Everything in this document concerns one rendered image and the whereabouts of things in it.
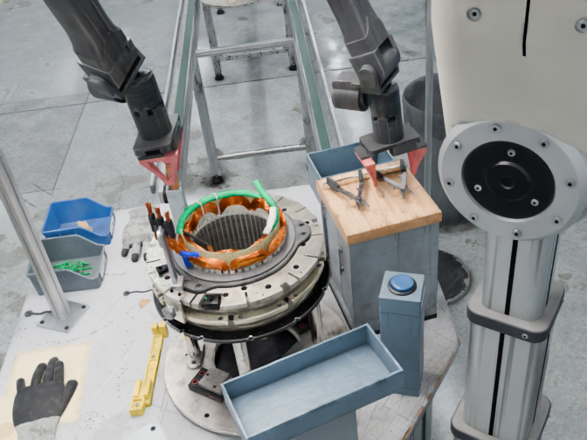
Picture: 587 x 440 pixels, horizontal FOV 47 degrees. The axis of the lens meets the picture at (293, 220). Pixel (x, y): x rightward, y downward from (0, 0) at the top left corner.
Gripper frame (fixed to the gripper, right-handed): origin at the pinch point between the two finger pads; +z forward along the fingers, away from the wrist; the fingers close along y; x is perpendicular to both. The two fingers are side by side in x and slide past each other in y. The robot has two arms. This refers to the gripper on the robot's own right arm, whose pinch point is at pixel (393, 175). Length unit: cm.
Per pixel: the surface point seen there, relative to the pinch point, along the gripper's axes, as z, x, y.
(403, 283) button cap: 4.5, 25.3, 8.7
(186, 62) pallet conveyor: 24, -155, 29
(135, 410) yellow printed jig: 25, 14, 62
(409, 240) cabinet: 7.7, 11.2, 2.0
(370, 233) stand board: 2.7, 11.9, 9.5
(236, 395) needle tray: 4, 37, 41
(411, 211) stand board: 2.4, 9.6, 0.4
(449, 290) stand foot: 107, -71, -40
